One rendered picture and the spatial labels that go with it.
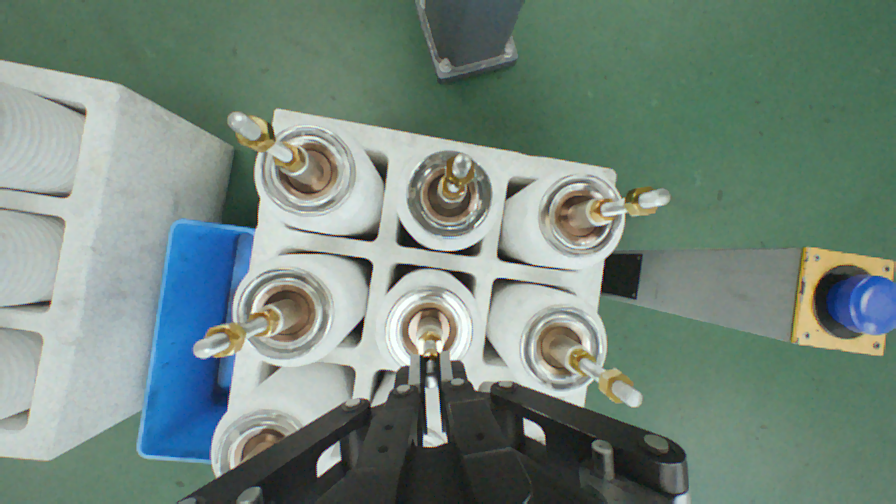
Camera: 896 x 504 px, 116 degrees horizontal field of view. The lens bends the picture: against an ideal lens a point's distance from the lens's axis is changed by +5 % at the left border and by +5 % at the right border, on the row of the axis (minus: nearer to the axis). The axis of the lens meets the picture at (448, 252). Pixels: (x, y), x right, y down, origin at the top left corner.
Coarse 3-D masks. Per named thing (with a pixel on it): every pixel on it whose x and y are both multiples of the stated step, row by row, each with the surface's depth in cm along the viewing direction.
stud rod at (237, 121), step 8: (240, 112) 14; (232, 120) 14; (240, 120) 14; (248, 120) 15; (232, 128) 14; (240, 128) 14; (248, 128) 15; (256, 128) 15; (248, 136) 15; (256, 136) 16; (280, 144) 18; (272, 152) 18; (280, 152) 18; (288, 152) 19; (288, 160) 19
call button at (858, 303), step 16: (832, 288) 20; (848, 288) 19; (864, 288) 19; (880, 288) 19; (832, 304) 20; (848, 304) 19; (864, 304) 19; (880, 304) 19; (848, 320) 19; (864, 320) 19; (880, 320) 19
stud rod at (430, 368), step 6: (426, 342) 20; (432, 342) 19; (426, 348) 18; (432, 348) 18; (426, 366) 15; (432, 366) 15; (426, 372) 15; (432, 372) 15; (426, 378) 15; (432, 378) 15; (426, 384) 15; (432, 384) 15
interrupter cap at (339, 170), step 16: (288, 128) 23; (304, 128) 23; (320, 128) 23; (304, 144) 23; (320, 144) 23; (336, 144) 23; (272, 160) 23; (320, 160) 23; (336, 160) 23; (352, 160) 23; (272, 176) 23; (288, 176) 23; (336, 176) 23; (352, 176) 23; (272, 192) 23; (288, 192) 23; (304, 192) 23; (320, 192) 23; (336, 192) 23; (288, 208) 23; (304, 208) 23; (320, 208) 23; (336, 208) 23
